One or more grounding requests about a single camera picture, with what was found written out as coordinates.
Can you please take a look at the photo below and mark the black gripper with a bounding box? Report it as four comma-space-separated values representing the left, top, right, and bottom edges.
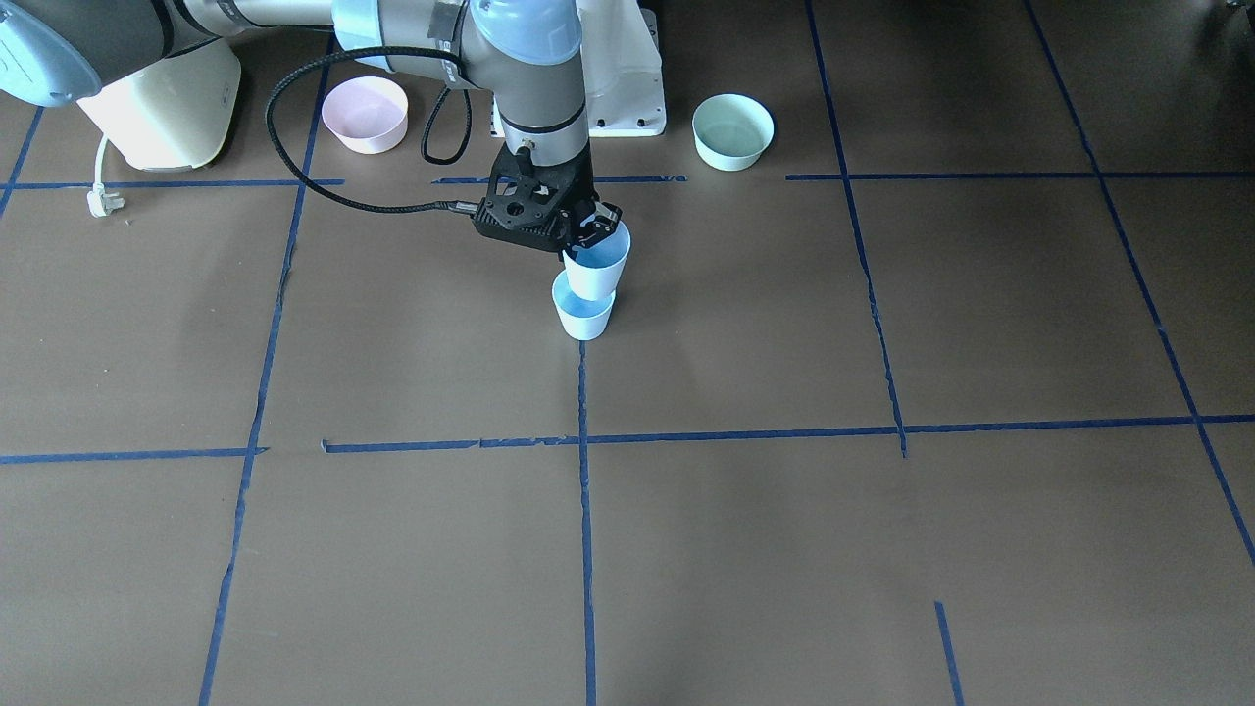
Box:
474, 147, 622, 253

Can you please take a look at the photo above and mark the light blue cup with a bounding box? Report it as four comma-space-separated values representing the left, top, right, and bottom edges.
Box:
561, 221, 631, 301
550, 272, 616, 341

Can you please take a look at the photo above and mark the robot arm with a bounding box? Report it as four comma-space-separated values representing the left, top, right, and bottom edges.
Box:
3, 1, 622, 253

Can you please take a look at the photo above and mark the green bowl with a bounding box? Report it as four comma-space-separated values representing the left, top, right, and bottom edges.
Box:
692, 93, 776, 173

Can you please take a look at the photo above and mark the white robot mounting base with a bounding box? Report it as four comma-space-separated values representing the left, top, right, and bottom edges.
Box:
471, 1, 668, 138

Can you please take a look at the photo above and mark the pink bowl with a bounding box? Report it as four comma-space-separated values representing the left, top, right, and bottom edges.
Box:
320, 76, 410, 155

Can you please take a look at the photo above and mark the cream toaster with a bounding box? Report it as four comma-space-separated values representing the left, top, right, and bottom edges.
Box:
77, 40, 242, 173

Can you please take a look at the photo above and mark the white power plug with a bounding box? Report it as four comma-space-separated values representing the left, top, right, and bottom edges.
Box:
87, 135, 126, 219

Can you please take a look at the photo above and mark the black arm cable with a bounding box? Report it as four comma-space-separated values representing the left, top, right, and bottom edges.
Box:
265, 46, 481, 214

